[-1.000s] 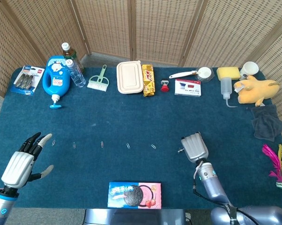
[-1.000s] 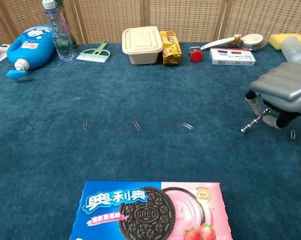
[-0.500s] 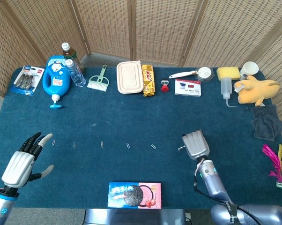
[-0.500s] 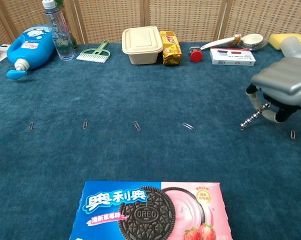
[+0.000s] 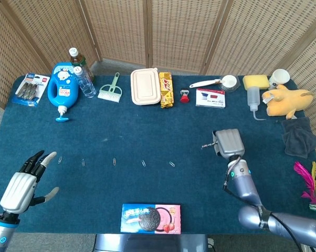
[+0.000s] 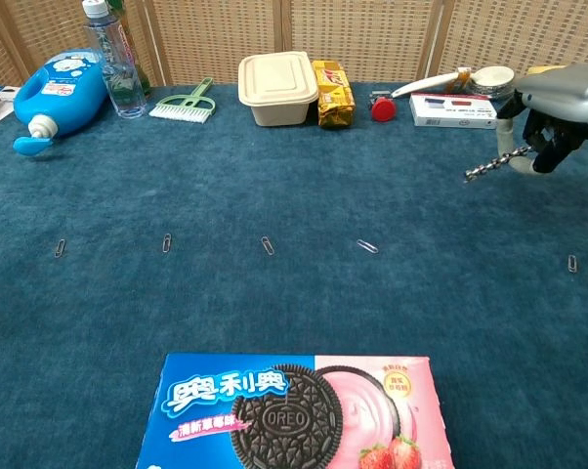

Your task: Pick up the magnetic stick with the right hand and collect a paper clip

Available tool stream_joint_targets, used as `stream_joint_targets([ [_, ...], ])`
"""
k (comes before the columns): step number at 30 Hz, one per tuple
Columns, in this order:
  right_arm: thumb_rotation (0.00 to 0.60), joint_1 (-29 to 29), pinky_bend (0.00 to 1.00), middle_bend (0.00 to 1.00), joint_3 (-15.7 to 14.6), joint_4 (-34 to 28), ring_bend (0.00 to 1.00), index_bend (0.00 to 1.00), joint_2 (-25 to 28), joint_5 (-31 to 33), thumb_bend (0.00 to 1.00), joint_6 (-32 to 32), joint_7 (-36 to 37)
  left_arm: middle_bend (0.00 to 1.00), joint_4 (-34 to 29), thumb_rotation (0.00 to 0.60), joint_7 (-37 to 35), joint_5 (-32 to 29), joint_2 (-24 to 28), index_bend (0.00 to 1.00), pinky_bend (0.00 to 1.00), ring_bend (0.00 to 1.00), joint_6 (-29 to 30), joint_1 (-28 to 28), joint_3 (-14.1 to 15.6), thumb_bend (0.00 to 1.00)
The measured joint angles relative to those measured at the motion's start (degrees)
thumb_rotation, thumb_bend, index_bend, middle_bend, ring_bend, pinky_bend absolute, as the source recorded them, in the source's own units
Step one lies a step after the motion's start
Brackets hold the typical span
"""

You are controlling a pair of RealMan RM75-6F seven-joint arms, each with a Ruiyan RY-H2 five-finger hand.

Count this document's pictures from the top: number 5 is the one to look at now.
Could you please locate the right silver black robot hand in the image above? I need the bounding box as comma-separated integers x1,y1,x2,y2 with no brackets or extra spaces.
212,128,245,159

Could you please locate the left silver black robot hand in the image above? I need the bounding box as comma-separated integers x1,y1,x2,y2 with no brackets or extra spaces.
0,150,60,214

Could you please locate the green white hand brush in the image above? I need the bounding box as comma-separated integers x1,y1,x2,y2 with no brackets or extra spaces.
97,72,123,103

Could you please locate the white red-blue printed box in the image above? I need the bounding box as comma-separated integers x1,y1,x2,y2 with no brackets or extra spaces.
195,88,226,109

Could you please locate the translucent squeeze wash bottle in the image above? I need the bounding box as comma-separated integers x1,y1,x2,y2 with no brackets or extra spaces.
246,86,267,121

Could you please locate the white plastic spoon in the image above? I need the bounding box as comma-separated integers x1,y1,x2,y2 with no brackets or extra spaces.
189,78,223,89

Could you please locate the yellow sponge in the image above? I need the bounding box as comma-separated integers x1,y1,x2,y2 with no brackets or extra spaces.
242,75,270,90

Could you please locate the yellow plush toy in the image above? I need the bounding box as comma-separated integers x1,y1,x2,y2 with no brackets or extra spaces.
261,83,315,120

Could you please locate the dark grey cloth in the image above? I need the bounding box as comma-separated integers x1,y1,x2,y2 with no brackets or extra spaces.
280,117,316,160

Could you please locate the colourful feather shuttlecock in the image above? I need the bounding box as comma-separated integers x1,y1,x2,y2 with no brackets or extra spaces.
293,160,316,212

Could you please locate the yellow snack pack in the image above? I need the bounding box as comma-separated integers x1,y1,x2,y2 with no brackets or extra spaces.
158,72,174,109

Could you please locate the white paper cup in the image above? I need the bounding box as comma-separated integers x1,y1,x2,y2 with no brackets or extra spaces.
268,68,291,90

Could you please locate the teal carpet table cover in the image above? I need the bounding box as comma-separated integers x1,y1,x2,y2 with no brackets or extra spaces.
0,75,316,235

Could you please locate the blue clip blister pack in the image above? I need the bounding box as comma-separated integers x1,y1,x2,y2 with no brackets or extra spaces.
12,72,50,108

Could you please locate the beige lidded lunch box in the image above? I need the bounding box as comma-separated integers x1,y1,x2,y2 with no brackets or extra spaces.
130,67,161,106

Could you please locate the rattan folding screen panel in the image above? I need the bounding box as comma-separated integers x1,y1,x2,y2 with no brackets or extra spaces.
278,18,316,169
0,0,51,110
0,0,101,77
202,0,316,77
78,0,150,68
146,0,235,75

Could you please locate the Oreo strawberry cookie box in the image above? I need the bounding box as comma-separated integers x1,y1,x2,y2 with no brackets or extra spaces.
120,203,182,234

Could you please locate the blue detergent pump bottle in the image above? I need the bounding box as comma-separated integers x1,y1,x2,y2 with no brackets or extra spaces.
47,61,80,123

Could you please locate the clear plastic water bottle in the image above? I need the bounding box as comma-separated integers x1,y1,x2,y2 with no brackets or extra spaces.
73,66,97,99

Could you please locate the grey robot torso base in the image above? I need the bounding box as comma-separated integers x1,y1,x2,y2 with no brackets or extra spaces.
93,233,209,252

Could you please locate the green tea bottle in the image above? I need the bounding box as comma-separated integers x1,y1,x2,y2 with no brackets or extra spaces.
69,47,95,81

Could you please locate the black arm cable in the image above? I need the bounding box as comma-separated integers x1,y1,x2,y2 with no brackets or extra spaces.
222,181,303,252

